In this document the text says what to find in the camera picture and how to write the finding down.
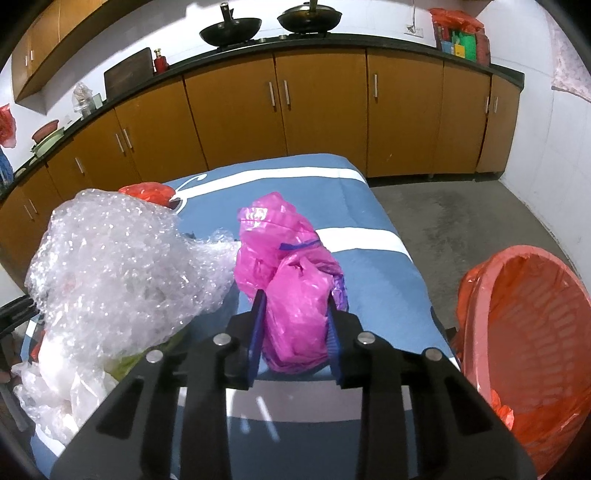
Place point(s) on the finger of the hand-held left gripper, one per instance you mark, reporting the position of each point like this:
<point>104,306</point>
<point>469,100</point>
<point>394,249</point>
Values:
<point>16,311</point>

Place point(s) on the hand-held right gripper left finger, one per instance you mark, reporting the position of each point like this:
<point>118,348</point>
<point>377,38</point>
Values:
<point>257,332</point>

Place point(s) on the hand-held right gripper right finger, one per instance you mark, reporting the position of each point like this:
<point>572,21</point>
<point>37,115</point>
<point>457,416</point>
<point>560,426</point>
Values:
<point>333,350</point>

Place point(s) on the pink plastic bag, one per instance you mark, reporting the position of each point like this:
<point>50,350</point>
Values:
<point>295,314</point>

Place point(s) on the white plastic bag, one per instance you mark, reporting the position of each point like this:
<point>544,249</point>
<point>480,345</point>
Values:
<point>60,392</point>

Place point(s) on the clear bubble wrap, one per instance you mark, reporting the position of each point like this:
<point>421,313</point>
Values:
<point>115,267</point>

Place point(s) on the red plastic bag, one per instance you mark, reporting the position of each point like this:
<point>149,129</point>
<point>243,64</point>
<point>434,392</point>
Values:
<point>147,191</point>

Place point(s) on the red plastic basket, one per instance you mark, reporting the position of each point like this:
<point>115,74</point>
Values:
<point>531,323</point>

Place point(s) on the blue white striped blanket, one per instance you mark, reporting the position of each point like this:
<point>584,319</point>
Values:
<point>369,277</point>

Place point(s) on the blue cloth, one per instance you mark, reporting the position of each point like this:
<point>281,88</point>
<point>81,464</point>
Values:
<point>4,168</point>

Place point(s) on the pink bowl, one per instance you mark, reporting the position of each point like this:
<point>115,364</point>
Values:
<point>45,129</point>

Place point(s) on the hanging red bag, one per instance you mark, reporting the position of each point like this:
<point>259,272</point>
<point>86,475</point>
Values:
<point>6,127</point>

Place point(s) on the clear glass jar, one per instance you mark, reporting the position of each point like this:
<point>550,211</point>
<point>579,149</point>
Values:
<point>85,101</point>

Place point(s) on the wooden kitchen base cabinet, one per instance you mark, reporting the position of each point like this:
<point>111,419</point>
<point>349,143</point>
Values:
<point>323,115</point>

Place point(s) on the dark wooden cutting board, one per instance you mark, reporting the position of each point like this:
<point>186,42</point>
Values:
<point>129,74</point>

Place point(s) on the red bottle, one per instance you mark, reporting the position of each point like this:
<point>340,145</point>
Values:
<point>160,62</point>

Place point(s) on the gas stove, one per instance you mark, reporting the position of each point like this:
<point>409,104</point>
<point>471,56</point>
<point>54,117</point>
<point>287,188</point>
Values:
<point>272,39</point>

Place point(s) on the black wok with lid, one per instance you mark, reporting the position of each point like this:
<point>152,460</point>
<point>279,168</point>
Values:
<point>309,21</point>

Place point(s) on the small blue box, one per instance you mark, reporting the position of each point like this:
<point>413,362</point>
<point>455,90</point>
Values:
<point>447,47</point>

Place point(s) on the black kitchen countertop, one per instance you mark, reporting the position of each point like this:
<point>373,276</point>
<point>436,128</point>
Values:
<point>508,76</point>

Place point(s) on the green plastic box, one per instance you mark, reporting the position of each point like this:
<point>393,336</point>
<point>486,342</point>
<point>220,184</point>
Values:
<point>464,46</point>

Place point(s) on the red grocery bag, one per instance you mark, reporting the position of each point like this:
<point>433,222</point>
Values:
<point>455,19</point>

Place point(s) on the floral curtain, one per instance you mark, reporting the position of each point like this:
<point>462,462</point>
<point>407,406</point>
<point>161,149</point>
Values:
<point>572,64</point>

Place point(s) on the wooden wall cabinet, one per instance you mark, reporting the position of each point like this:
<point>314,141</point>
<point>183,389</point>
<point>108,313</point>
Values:
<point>46,50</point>

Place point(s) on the white wall socket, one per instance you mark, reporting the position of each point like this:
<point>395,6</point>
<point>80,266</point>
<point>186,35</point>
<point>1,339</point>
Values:
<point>414,31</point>

